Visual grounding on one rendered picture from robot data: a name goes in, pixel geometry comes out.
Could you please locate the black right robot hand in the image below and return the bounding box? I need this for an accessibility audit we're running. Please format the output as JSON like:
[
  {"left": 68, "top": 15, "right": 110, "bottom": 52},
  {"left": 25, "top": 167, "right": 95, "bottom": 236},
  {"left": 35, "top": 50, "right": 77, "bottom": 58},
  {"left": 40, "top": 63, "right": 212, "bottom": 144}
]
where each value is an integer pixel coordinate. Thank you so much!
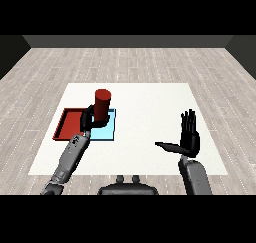
[{"left": 154, "top": 108, "right": 202, "bottom": 159}]

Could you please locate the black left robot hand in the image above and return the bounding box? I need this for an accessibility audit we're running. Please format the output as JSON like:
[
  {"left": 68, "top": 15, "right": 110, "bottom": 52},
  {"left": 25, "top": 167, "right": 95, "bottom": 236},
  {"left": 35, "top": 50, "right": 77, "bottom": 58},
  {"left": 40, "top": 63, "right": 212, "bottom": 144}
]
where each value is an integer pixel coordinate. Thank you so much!
[{"left": 79, "top": 104, "right": 111, "bottom": 133}]

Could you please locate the red can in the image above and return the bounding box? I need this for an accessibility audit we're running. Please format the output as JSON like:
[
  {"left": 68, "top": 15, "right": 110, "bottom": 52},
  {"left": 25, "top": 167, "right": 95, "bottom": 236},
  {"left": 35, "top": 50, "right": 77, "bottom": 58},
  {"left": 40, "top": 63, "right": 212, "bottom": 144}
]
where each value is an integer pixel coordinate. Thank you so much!
[{"left": 93, "top": 88, "right": 112, "bottom": 124}]

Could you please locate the red shallow open box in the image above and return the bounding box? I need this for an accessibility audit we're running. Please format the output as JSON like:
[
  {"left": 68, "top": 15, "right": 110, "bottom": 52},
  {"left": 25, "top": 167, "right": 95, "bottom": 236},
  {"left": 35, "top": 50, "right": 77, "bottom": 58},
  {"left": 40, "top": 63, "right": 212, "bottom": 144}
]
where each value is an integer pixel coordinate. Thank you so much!
[{"left": 52, "top": 107, "right": 88, "bottom": 142}]

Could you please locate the light blue shallow open box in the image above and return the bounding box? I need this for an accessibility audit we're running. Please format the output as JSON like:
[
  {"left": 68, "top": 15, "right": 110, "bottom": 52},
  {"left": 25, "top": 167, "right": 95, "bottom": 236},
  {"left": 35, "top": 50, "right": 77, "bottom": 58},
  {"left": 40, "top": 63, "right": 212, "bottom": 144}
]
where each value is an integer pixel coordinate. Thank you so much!
[{"left": 88, "top": 108, "right": 117, "bottom": 142}]

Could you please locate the dark grey robot body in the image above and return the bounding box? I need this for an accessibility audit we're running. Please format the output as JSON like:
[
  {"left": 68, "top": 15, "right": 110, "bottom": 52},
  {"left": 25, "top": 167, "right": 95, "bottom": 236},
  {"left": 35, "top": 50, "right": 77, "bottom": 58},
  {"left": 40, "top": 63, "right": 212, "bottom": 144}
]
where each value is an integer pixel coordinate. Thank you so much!
[{"left": 97, "top": 174, "right": 160, "bottom": 196}]

